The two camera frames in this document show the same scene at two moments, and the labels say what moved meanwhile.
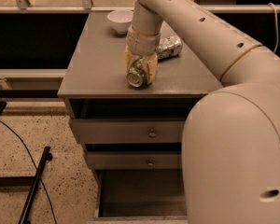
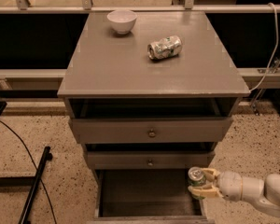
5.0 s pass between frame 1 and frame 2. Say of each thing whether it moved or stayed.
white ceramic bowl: stayed
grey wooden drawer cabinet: stayed
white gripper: moved
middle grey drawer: stayed
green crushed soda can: moved
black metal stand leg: stayed
